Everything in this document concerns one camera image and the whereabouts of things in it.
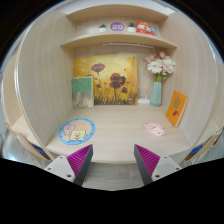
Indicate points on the yellow poppy flower painting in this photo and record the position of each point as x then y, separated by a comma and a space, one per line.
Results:
114, 77

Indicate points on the teal ceramic vase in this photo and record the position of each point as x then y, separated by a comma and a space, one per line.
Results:
155, 98

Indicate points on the wooden shelf board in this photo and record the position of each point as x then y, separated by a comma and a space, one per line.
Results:
126, 38

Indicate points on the red orange plush toy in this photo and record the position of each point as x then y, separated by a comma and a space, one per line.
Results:
144, 28

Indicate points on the purple round number sign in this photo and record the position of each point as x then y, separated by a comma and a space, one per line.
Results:
117, 26

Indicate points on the small potted plant right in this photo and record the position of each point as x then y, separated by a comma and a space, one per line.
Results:
131, 27

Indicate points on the wooden chair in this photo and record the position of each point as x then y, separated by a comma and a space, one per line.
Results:
23, 134
210, 143

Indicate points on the wooden chair right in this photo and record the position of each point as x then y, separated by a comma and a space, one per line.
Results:
210, 143

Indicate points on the small potted plant left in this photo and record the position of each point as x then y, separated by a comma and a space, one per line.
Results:
102, 27

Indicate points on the pink white flower bouquet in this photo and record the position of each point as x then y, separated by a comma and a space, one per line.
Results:
160, 65

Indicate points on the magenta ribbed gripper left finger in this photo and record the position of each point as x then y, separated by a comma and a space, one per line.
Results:
73, 167

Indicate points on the round blue cartoon mouse pad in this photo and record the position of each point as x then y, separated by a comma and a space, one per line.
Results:
76, 131

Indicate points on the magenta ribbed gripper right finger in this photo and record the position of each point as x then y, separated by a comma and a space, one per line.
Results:
153, 167

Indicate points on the small potted plant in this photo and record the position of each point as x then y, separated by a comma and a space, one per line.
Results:
131, 27
102, 27

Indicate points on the wooden chair left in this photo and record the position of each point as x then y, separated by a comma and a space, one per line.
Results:
23, 134

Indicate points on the orange book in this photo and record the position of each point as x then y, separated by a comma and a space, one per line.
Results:
176, 108

